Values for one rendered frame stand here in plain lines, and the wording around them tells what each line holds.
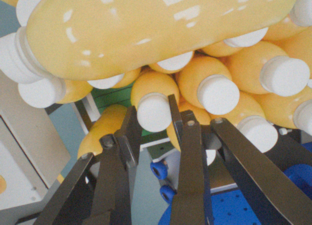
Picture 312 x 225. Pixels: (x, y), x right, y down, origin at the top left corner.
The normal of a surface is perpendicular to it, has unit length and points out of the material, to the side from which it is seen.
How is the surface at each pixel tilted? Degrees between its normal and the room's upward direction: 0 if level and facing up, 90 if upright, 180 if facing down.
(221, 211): 90
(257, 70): 29
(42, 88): 0
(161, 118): 0
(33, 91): 0
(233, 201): 90
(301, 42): 76
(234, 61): 81
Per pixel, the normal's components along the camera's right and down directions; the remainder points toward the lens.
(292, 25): -0.18, 0.73
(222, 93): 0.00, 0.36
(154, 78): 0.00, -0.77
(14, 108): 0.96, -0.27
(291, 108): -0.45, 0.16
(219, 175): -0.29, -0.90
